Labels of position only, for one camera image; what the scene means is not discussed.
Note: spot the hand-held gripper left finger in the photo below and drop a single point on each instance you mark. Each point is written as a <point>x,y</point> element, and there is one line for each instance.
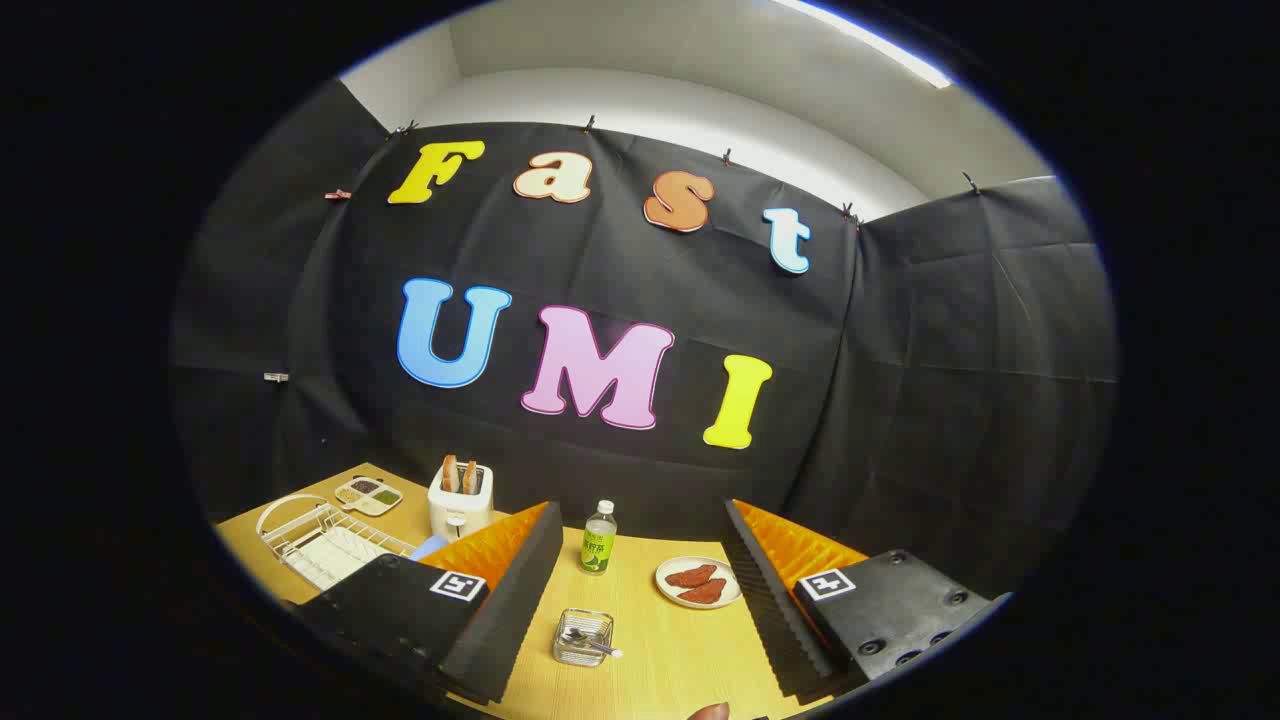
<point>510,610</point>

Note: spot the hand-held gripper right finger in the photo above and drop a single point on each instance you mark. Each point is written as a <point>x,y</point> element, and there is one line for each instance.
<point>770,610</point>

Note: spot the blue plate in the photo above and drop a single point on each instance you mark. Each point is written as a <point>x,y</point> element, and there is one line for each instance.
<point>430,548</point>

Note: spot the white plate with meat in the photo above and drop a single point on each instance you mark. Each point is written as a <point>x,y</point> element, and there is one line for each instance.
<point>668,592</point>

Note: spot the red meat piece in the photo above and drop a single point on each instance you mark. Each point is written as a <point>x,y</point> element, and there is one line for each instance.
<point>704,592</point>
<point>692,576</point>

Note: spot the white toaster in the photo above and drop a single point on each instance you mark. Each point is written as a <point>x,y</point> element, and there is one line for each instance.
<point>458,515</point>

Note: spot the green label drink bottle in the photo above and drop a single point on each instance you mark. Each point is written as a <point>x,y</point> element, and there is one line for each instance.
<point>598,545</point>

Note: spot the toasted bread slice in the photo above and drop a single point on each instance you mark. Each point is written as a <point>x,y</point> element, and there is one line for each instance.
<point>450,474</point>
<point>469,477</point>

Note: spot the divided condiment tray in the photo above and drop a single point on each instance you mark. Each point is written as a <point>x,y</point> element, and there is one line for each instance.
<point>368,495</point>

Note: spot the black backdrop cloth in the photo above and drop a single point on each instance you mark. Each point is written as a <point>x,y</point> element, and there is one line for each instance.
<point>900,400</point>

